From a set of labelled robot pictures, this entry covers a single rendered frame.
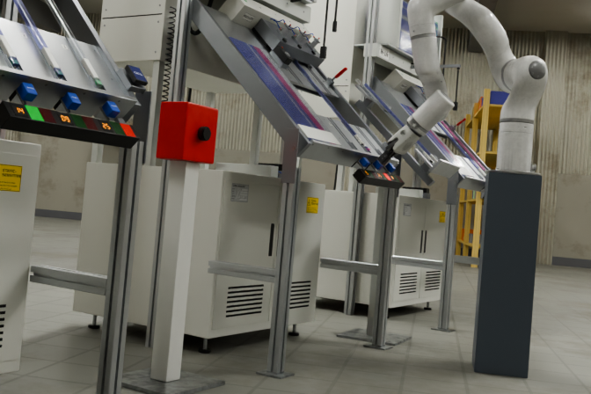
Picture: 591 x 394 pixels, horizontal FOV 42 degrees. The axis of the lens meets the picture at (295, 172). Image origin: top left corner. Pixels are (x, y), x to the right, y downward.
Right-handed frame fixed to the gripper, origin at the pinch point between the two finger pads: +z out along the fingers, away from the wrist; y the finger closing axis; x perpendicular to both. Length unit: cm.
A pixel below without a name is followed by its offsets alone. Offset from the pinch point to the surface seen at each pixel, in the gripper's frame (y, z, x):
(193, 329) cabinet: -49, 75, -15
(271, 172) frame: -14.7, 33.2, 21.9
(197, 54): -29, 23, 73
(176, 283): -88, 44, -18
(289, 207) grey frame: -53, 19, -11
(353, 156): -16.3, 3.9, 2.2
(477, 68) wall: 818, 28, 321
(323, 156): -34.0, 6.5, 2.2
